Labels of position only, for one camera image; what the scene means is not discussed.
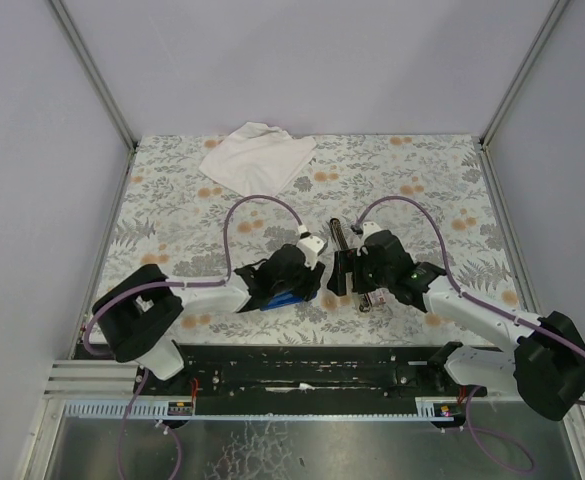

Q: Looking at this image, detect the beige stapler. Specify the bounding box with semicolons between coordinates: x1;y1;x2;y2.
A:
328;218;371;313

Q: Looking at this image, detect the red and white staple box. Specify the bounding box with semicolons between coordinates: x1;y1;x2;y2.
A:
366;289;387;308

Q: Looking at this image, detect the blue stapler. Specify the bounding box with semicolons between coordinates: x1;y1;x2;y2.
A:
260;292;303;311

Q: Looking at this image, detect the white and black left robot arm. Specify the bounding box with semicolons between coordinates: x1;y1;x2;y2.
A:
83;235;326;381

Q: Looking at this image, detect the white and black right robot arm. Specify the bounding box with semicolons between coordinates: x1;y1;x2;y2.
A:
328;230;585;421

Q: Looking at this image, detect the floral patterned table mat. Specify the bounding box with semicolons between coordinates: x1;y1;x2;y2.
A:
96;135;519;346

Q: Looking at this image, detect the white folded cloth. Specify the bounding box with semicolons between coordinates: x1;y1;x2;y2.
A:
199;122;317;196

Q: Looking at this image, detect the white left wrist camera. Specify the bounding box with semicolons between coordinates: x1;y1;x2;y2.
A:
296;225;327;269

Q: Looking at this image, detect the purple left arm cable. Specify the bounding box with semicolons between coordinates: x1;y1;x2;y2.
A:
82;194;307;357

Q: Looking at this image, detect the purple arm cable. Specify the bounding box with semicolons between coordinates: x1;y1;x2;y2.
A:
82;194;307;357
355;195;585;474

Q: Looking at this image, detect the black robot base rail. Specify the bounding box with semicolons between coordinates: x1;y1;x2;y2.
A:
141;344;469;414

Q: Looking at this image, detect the white slotted cable duct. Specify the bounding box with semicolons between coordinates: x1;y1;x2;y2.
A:
63;399;454;423

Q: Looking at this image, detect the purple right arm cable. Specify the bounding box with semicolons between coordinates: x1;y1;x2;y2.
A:
355;195;585;474

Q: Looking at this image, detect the left aluminium frame post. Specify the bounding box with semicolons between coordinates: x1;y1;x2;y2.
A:
50;0;139;151

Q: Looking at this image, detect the aluminium frame post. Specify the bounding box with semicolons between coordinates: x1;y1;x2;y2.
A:
479;0;573;149
50;0;139;151

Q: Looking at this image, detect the right aluminium frame post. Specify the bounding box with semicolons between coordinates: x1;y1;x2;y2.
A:
479;0;573;149

